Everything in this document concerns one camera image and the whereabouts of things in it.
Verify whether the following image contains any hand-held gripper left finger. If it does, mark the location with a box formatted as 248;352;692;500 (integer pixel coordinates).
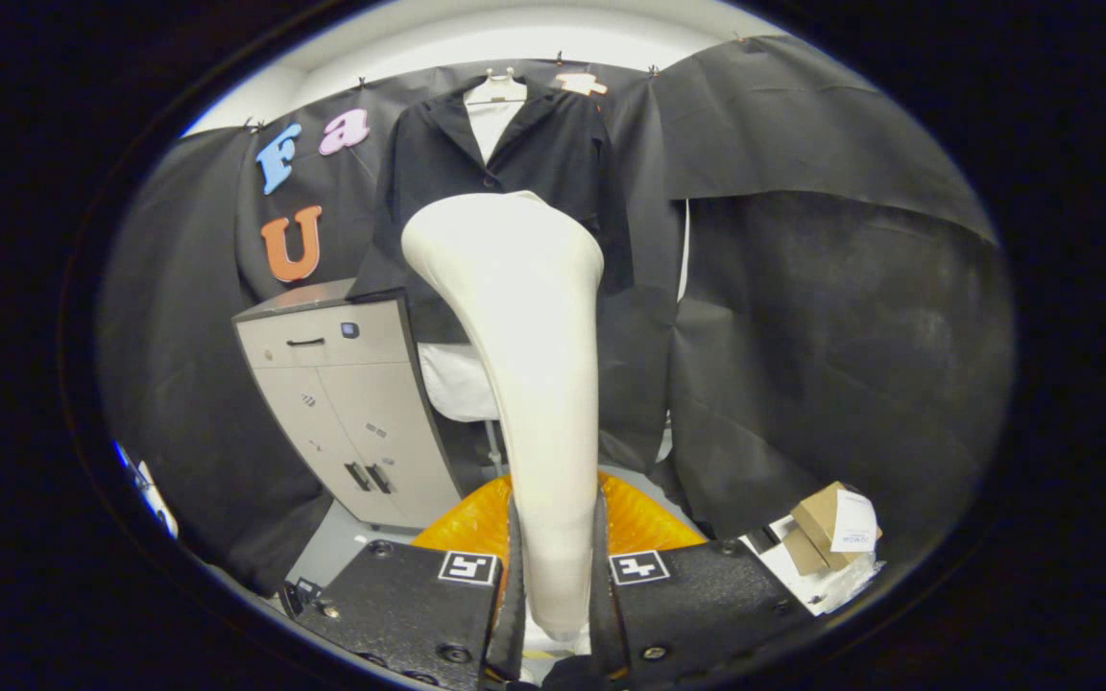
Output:
292;472;528;691

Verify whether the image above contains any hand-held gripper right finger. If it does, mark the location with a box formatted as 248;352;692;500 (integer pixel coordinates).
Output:
591;470;818;691

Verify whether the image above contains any black jacket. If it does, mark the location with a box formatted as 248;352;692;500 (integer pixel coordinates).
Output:
347;77;636;346

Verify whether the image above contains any mannequin stand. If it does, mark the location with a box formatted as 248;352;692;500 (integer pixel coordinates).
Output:
481;418;511;481

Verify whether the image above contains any small black device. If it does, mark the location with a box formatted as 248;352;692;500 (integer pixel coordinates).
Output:
279;576;324;617

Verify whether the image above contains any brown cardboard box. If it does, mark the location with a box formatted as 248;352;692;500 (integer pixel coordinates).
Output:
783;480;885;577

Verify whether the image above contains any white mannequin torso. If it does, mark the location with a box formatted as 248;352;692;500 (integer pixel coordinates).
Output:
417;67;529;423

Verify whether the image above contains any grey cabinet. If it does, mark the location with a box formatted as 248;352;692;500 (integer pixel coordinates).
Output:
231;278;466;531

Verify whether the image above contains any black backdrop cloth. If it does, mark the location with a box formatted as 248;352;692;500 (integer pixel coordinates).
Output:
97;34;1017;596

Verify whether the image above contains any white and blue object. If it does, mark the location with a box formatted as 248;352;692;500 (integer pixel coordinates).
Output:
114;440;180;540

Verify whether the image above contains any row of small cloth clips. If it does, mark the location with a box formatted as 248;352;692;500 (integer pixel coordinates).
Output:
241;34;746;131

